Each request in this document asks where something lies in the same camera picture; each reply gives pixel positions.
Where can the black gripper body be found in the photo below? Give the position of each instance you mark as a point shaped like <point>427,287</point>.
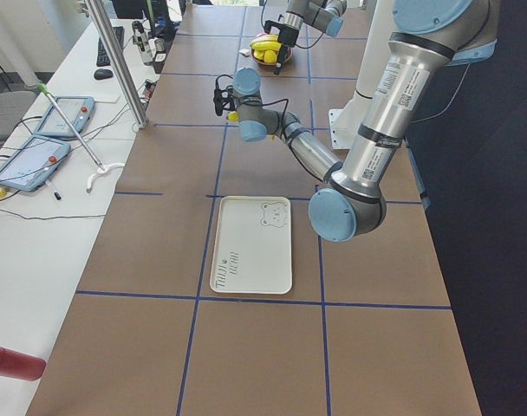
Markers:
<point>288,35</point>

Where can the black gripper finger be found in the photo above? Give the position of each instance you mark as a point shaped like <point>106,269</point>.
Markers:
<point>281,56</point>

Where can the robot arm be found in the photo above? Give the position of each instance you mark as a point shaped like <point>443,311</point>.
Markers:
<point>408,42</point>
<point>325,16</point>

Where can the brown wicker basket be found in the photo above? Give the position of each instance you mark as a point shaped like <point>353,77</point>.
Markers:
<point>262,63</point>

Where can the yellow lemon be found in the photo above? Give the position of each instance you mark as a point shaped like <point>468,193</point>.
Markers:
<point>270,57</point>

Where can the yellow star fruit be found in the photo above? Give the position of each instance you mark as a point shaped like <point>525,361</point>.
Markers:
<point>258,55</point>

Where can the black computer mouse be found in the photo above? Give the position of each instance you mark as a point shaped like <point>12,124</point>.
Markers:
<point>103,74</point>

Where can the cream bear tray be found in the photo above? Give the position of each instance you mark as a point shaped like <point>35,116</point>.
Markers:
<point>252,250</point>

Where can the silver rod on stand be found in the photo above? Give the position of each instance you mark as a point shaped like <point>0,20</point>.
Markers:
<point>102,169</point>

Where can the lower blue teach pendant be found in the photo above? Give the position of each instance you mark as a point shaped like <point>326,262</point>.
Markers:
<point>33,163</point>

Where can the red fire extinguisher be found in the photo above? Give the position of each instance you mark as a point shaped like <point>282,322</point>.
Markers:
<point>20,366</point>

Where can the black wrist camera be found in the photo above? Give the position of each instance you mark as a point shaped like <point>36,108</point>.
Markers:
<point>269,25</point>
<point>223,100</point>

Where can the aluminium frame post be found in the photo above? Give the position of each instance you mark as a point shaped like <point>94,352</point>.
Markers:
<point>105,30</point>

